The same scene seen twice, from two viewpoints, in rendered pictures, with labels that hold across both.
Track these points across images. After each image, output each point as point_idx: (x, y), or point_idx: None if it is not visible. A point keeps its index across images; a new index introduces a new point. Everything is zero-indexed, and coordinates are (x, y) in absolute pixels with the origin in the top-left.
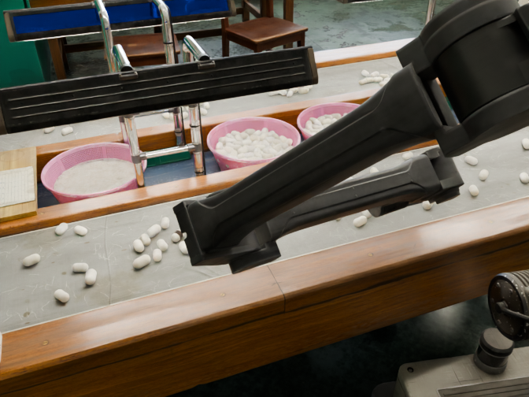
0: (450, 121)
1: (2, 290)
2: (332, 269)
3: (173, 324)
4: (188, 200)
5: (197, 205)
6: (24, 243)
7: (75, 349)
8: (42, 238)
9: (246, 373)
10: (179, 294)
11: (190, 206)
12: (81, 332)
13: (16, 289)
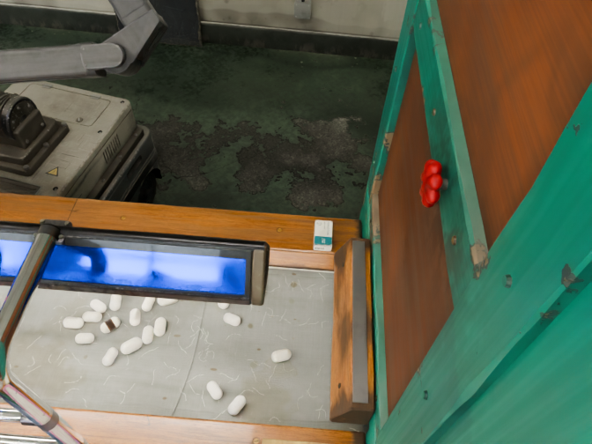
0: None
1: (314, 327)
2: (16, 204)
3: (177, 206)
4: (147, 11)
5: (146, 2)
6: (288, 405)
7: (257, 215)
8: (263, 404)
9: None
10: (158, 232)
11: (150, 7)
12: (249, 228)
13: (301, 322)
